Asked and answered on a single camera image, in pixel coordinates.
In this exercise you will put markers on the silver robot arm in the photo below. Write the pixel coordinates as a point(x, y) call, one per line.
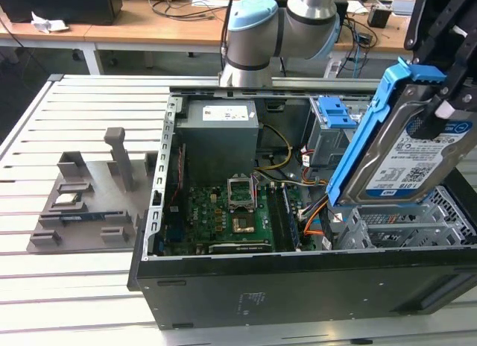
point(253, 36)

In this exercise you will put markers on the long wooden desk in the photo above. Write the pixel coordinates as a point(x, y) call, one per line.
point(149, 34)

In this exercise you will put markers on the crumpled white paper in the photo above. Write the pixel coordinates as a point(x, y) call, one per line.
point(48, 23)

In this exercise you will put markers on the small black box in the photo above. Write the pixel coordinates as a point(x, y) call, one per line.
point(378, 18)

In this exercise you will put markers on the black RAM slot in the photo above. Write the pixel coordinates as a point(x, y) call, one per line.
point(275, 219)

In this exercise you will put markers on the blue plastic drive latch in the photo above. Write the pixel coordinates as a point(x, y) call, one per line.
point(333, 113)

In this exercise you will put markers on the grey flat tray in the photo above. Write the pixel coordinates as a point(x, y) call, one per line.
point(402, 6)

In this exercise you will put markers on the CPU socket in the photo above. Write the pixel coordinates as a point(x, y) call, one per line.
point(244, 226)

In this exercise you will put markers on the white power strip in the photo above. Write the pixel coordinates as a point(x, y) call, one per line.
point(331, 68)

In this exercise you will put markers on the silver CPU chip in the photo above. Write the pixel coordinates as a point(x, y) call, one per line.
point(66, 200)

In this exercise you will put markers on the thin locking lever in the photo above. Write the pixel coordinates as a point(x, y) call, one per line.
point(254, 189)

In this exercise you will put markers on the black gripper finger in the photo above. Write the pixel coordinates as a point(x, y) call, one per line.
point(425, 126)
point(415, 21)

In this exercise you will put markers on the black graphics card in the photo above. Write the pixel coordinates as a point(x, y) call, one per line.
point(238, 248)

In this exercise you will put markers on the grey power supply unit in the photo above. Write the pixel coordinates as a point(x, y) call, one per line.
point(216, 144)

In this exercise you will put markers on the grey metal disk bay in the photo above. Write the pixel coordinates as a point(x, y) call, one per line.
point(410, 230)

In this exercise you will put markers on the installed RAM stick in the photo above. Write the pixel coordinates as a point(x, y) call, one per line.
point(291, 219)

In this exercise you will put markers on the grey parts rack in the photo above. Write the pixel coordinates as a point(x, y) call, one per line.
point(97, 197)

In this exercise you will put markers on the grey metal drive cage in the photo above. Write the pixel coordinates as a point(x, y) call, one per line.
point(324, 144)

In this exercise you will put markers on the large black box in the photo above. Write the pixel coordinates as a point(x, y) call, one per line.
point(56, 6)

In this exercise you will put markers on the hard disk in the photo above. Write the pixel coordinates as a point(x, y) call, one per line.
point(395, 159)

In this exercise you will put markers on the black PC case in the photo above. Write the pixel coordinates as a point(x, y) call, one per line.
point(298, 294)

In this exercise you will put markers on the green motherboard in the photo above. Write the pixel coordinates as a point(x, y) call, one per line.
point(208, 215)

